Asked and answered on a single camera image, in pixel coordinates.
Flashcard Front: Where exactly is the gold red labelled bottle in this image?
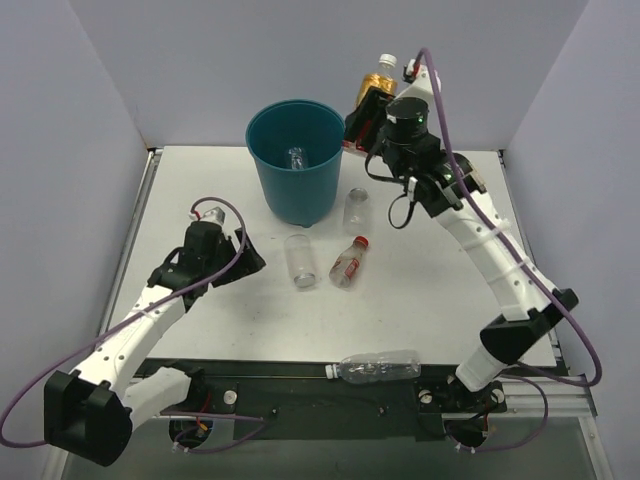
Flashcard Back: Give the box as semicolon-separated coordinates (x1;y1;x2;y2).
341;53;401;152

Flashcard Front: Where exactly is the clear bottle silver cap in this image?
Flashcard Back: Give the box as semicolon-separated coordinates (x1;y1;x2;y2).
284;234;317;289

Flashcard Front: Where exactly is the red cap labelled bottle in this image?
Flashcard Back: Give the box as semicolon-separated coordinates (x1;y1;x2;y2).
329;236;369;289

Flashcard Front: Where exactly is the crushed clear white-cap bottle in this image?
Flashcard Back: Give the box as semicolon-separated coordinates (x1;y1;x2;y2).
325;350;421;385

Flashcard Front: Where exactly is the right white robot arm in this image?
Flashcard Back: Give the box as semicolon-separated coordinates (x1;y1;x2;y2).
344;87;578;409

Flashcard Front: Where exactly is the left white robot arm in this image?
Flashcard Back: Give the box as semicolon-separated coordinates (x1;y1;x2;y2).
44;221;266;466

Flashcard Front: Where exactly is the teal plastic bin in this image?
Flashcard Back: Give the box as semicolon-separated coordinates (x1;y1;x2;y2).
245;100;345;227

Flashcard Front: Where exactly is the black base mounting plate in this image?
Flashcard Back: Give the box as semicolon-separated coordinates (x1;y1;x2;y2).
135;359;506;444

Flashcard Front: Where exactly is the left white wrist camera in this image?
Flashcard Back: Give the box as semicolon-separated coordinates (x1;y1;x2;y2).
189;207;226;226

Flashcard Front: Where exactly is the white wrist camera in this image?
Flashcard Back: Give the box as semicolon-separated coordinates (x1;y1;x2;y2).
396;59;434;103
189;207;226;226

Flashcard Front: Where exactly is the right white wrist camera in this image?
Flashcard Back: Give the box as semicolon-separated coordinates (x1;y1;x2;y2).
396;59;434;103

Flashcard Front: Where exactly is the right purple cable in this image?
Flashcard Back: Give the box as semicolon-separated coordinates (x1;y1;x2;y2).
414;47;601;387

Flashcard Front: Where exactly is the purple cable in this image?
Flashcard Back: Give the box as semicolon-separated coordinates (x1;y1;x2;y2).
414;47;601;387
0;198;249;446

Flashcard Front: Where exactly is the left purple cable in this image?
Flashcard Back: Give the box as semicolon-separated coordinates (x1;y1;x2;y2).
0;198;249;446

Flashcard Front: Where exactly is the aluminium frame rail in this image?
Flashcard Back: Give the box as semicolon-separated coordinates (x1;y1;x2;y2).
499;369;598;418

